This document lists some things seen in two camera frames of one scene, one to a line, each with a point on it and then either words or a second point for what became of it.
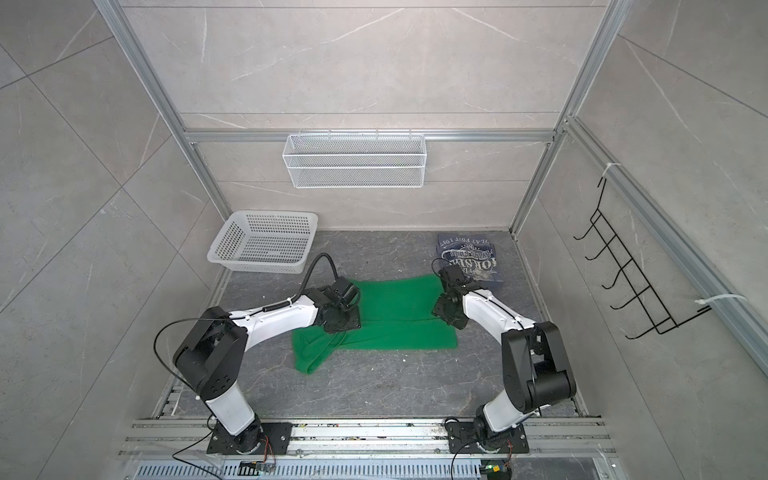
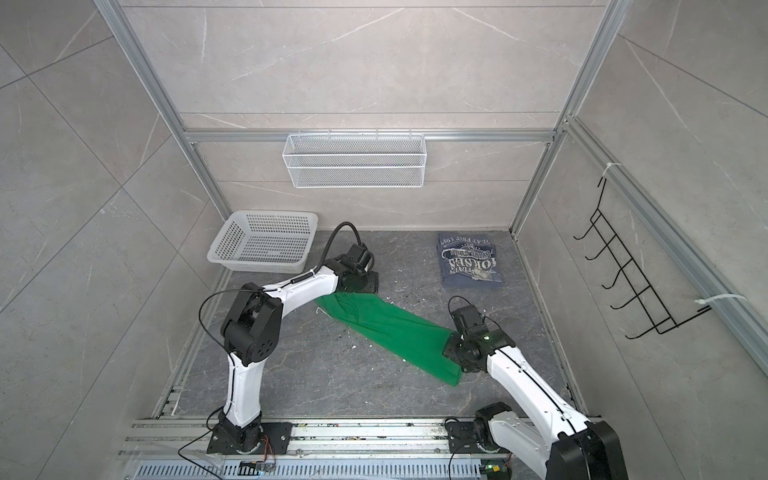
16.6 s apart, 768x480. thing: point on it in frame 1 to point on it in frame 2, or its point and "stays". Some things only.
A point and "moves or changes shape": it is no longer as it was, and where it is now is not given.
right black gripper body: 442,308 to 456,348
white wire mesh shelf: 356,161 stays
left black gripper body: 349,318 to 368,281
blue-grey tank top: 474,253 stays
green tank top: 395,313 moves or changes shape
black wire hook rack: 658,314 stays
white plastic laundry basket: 276,241 stays
